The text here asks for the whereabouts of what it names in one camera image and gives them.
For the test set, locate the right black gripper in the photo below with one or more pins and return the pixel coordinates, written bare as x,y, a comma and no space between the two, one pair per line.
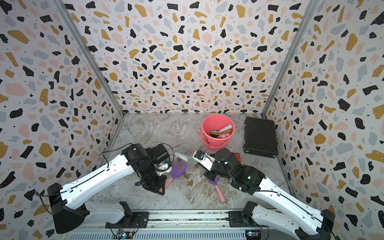
208,175

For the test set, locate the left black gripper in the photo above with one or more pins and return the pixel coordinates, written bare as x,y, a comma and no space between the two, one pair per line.
156,187

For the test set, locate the purple trowel pink handle front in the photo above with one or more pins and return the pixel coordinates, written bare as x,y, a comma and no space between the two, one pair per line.
219,192

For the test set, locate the purple trowel pink handle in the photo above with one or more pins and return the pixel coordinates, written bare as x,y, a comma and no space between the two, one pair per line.
177,171
219,192
222,136

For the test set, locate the purple trowel pink handle back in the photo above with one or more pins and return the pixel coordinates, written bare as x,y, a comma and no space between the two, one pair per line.
177,171

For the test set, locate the yellow trowel wooden handle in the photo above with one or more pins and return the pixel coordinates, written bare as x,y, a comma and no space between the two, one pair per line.
216,133

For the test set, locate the light blue trowel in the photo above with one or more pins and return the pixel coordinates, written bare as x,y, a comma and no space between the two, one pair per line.
229,127

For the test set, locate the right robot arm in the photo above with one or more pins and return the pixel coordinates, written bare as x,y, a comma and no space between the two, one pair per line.
292,217

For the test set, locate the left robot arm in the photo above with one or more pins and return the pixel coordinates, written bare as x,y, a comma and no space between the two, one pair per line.
70,205

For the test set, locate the pink plastic bucket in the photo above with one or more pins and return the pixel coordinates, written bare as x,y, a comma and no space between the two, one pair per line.
215,123

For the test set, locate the black case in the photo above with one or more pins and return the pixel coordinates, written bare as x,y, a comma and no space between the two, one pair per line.
260,137

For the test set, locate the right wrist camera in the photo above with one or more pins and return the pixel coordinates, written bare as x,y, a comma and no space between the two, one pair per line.
204,159

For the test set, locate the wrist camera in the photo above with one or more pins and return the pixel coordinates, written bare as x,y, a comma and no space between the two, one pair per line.
164,167
204,159

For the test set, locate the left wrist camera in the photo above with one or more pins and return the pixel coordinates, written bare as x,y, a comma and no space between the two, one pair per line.
164,167

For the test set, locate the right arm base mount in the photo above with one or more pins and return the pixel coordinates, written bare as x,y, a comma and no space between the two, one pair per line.
238,220

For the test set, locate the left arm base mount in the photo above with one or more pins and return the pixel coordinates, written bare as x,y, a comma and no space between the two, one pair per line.
134,220

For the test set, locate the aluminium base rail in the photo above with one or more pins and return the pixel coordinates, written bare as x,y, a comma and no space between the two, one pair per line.
192,225

